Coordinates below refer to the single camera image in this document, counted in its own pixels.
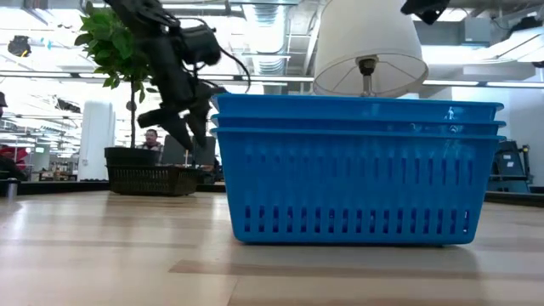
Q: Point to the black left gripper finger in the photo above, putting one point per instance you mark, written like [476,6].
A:
[200,127]
[176,125]

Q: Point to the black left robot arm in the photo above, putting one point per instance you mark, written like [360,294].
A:
[136,17]

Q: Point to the dark computer monitor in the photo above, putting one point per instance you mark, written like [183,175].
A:
[209,155]
[172,155]

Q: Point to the person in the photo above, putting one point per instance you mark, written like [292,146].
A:
[151,140]

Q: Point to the black plant pot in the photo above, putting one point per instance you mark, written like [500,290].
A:
[129,156]

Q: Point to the black plastic basket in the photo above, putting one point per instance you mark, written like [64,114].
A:
[153,180]

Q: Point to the green leafy potted tree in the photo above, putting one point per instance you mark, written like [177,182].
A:
[106,42]

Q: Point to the white round pillar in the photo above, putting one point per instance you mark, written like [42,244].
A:
[98,140]

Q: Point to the black ceiling spot lamp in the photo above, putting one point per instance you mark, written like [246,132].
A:
[19,46]

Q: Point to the large blue plastic basket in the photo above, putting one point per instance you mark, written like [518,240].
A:
[361,187]

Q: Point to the silver lamp stand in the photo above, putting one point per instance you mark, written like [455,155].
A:
[367,81]

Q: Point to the grey cup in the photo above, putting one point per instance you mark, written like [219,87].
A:
[12,189]

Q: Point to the white lamp shade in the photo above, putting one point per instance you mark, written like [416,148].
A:
[365,34]

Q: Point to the dark machine with blue panel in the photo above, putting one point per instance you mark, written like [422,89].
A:
[510,166]

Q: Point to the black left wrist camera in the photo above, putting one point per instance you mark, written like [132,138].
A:
[202,44]

